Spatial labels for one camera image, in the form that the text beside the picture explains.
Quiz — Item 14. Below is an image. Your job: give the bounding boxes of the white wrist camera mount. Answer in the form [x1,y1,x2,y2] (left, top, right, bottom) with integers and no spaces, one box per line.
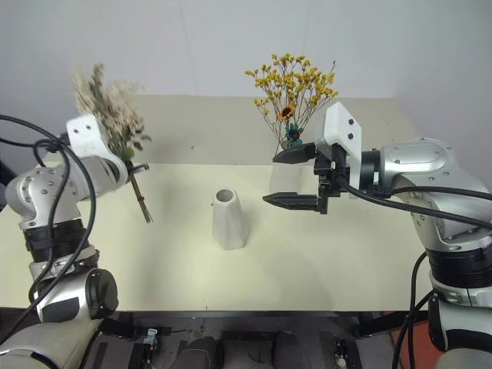
[65,114,128,189]
[314,101,364,191]

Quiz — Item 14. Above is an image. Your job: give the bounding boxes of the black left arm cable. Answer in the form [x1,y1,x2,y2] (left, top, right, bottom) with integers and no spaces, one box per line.
[0,114,98,349]

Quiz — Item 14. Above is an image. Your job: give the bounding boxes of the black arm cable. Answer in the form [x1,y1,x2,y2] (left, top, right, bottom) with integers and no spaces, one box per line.
[337,175,492,369]
[0,114,98,349]

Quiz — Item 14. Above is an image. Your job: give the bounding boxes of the beige dried flower bouquet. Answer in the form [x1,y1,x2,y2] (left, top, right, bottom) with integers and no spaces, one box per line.
[70,62,155,224]

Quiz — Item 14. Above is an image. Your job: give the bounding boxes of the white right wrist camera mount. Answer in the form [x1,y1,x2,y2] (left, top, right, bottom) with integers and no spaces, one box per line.
[314,101,364,191]

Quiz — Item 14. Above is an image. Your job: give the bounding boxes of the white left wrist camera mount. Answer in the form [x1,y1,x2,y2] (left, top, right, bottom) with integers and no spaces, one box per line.
[65,114,128,189]

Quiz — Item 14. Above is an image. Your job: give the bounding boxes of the black table frame bar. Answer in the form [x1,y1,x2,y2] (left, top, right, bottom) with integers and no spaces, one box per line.
[103,309,389,339]

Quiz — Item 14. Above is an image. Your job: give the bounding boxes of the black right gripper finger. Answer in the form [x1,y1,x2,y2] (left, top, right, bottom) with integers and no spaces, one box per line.
[272,141,318,165]
[262,192,321,212]

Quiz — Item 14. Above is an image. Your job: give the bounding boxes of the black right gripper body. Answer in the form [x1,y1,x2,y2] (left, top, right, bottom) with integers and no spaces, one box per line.
[312,142,349,214]

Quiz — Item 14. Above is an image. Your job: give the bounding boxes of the yellow dried flower bouquet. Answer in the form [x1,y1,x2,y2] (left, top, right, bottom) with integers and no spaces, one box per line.
[244,52,340,151]

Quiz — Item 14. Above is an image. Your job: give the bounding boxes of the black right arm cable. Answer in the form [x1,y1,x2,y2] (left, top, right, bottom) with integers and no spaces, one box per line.
[337,175,492,369]

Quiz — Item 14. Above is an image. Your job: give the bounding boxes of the white faceted ceramic vase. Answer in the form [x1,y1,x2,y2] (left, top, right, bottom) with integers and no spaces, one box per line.
[268,148,304,201]
[211,188,251,251]

